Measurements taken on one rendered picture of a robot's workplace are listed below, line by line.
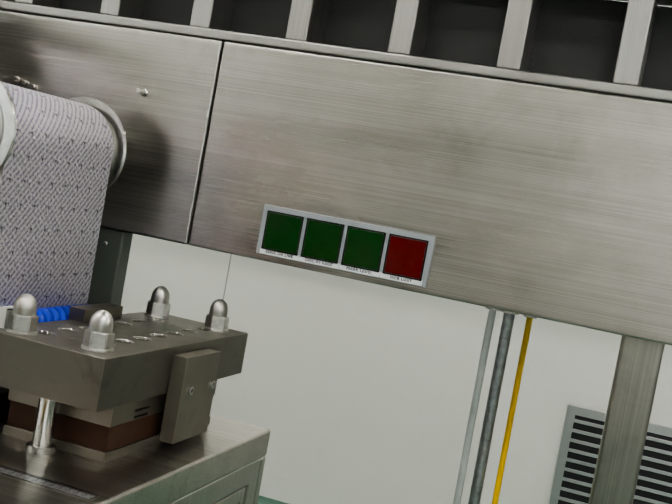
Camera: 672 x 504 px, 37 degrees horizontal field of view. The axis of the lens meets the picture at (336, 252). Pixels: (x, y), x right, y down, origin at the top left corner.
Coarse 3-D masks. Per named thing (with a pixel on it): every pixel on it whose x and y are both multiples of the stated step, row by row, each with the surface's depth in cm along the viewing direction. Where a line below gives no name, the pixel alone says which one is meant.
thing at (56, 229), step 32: (0, 192) 119; (32, 192) 125; (64, 192) 132; (96, 192) 139; (0, 224) 120; (32, 224) 127; (64, 224) 133; (96, 224) 141; (0, 256) 122; (32, 256) 128; (64, 256) 135; (0, 288) 123; (32, 288) 129; (64, 288) 136
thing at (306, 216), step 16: (272, 208) 143; (304, 224) 141; (336, 224) 140; (352, 224) 139; (368, 224) 139; (304, 240) 141; (384, 240) 138; (432, 240) 136; (288, 256) 142; (304, 256) 141; (384, 256) 138; (352, 272) 139; (368, 272) 138; (384, 272) 138
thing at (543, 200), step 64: (0, 64) 158; (64, 64) 154; (128, 64) 151; (192, 64) 147; (256, 64) 144; (320, 64) 141; (384, 64) 139; (128, 128) 151; (192, 128) 147; (256, 128) 144; (320, 128) 141; (384, 128) 139; (448, 128) 136; (512, 128) 133; (576, 128) 131; (640, 128) 128; (128, 192) 151; (192, 192) 147; (256, 192) 144; (320, 192) 141; (384, 192) 139; (448, 192) 136; (512, 192) 133; (576, 192) 131; (640, 192) 128; (256, 256) 144; (448, 256) 136; (512, 256) 133; (576, 256) 131; (640, 256) 128; (576, 320) 131; (640, 320) 128
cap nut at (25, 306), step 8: (24, 296) 116; (32, 296) 117; (16, 304) 116; (24, 304) 116; (32, 304) 116; (16, 312) 116; (24, 312) 116; (32, 312) 116; (8, 320) 116; (16, 320) 115; (24, 320) 116; (32, 320) 116; (8, 328) 116; (16, 328) 115; (24, 328) 116; (32, 328) 116
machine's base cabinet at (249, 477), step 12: (264, 456) 148; (240, 468) 139; (252, 468) 143; (216, 480) 132; (228, 480) 135; (240, 480) 140; (252, 480) 144; (192, 492) 125; (204, 492) 128; (216, 492) 132; (228, 492) 136; (240, 492) 141; (252, 492) 145
